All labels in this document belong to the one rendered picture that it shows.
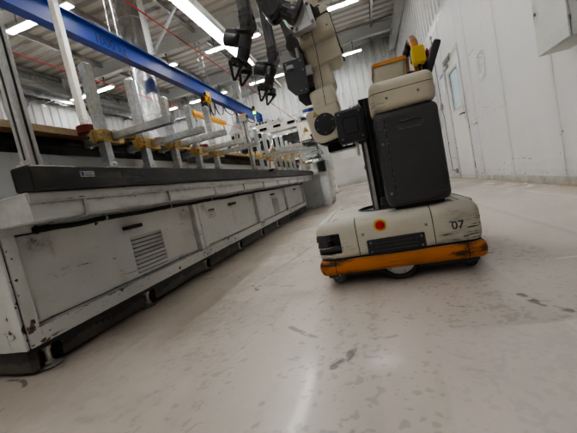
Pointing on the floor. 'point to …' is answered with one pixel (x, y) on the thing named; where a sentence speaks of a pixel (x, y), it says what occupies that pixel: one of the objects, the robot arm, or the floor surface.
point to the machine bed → (112, 253)
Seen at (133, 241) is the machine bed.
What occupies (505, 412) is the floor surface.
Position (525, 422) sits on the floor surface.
